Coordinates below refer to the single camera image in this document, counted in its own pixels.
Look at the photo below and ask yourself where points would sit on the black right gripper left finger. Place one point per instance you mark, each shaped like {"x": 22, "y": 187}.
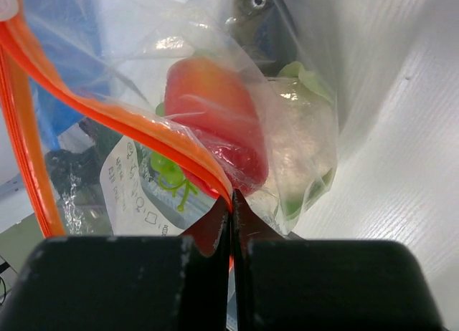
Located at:
{"x": 126, "y": 282}

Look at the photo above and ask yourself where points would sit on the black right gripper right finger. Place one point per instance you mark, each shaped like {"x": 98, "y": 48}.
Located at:
{"x": 325, "y": 284}

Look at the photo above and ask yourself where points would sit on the white green toy cauliflower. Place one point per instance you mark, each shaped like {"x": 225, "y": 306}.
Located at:
{"x": 304, "y": 140}

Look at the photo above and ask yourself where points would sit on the clear orange-zipper zip bag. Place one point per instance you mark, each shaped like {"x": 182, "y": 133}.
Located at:
{"x": 132, "y": 117}

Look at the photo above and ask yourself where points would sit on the orange red toy mango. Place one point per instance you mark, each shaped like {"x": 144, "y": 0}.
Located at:
{"x": 214, "y": 103}

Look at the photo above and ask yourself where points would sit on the grey toy fish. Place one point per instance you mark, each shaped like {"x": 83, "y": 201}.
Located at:
{"x": 265, "y": 30}

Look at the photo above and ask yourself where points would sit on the blue plastic bin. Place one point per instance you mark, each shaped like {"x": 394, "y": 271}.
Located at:
{"x": 68, "y": 33}

